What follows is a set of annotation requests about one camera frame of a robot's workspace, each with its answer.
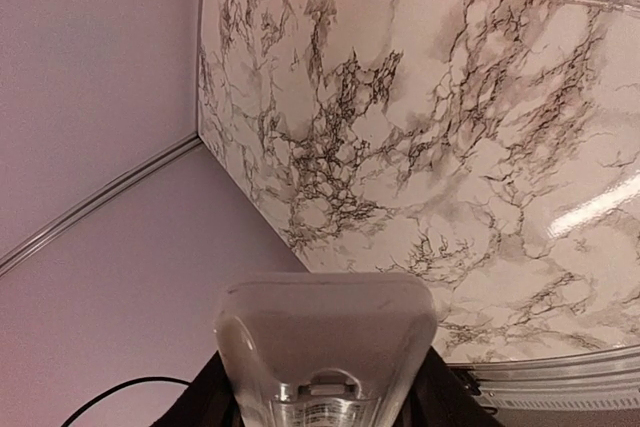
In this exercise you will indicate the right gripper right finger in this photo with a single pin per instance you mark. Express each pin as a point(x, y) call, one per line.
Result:
point(438, 398)

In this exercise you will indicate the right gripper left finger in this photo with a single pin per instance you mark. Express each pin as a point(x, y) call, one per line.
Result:
point(209, 400)

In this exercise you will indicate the white remote control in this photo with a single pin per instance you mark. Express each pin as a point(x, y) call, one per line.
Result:
point(304, 349)

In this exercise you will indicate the front aluminium frame rail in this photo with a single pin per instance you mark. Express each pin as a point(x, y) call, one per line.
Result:
point(600, 381)

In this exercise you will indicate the left aluminium frame post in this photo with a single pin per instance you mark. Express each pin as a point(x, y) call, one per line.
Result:
point(95, 201)

